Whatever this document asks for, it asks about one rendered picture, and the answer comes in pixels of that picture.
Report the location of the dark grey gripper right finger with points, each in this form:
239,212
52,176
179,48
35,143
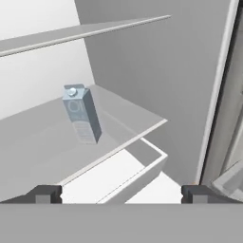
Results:
195,192

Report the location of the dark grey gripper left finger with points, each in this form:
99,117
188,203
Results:
47,191

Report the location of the grey fridge shelf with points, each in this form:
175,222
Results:
63,34
47,142

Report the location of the white fridge drawer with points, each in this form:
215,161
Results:
126,177

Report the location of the grey fridge door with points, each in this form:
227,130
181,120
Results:
226,126

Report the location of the blue grey milk carton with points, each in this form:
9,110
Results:
83,115

